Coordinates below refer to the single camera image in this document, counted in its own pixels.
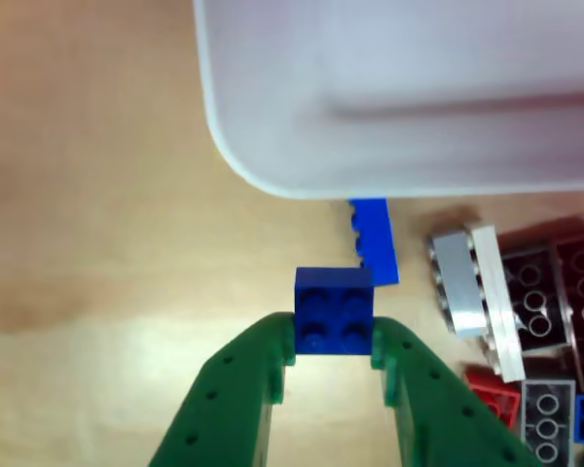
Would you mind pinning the dark red long lego brick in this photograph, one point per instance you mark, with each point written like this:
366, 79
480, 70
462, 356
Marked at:
572, 292

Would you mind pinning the black lego brick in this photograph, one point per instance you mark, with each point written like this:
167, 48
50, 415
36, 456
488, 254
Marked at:
540, 272

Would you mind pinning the white plastic bin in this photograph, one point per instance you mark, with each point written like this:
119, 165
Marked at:
370, 97

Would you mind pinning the white long lego plate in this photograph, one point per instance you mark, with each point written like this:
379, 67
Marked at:
496, 301

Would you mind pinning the blue two-by-four lego brick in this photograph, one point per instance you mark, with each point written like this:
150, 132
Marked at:
377, 243

